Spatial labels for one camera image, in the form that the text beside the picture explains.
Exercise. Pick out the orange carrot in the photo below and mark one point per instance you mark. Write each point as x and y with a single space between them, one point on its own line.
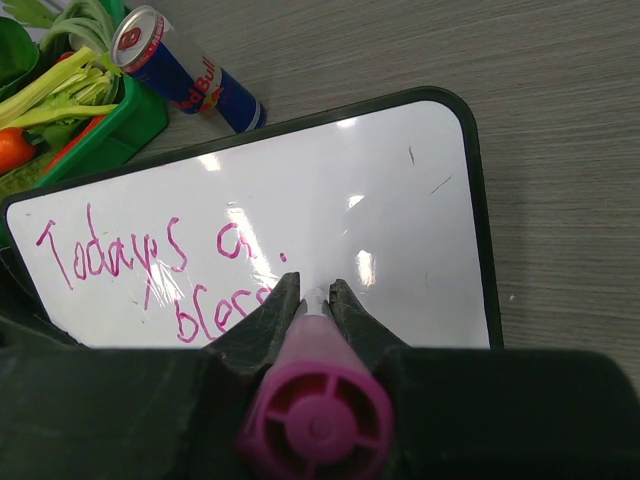
15 149

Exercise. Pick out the green plastic tray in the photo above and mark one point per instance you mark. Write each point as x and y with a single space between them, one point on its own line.
139 115

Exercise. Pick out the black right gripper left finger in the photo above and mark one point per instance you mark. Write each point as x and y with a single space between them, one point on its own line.
80 413

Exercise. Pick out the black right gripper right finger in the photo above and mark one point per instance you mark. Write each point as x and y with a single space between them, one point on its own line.
496 413

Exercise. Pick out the white whiteboard black frame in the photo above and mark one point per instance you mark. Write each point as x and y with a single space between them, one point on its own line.
172 252

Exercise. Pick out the pink capped white marker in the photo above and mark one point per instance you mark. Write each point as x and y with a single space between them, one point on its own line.
318 413

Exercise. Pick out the green long beans bundle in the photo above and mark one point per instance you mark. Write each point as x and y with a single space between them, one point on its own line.
87 20

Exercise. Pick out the Red Bull can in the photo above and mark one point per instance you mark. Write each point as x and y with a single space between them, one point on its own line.
148 48

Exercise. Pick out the red chili pepper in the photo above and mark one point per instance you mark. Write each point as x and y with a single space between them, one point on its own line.
72 143

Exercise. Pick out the green celery stalks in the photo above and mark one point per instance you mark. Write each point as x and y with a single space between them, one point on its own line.
80 86

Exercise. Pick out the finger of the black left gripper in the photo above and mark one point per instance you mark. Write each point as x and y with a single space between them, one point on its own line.
23 320

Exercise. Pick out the bok choy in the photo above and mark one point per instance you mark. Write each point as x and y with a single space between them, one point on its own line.
19 57

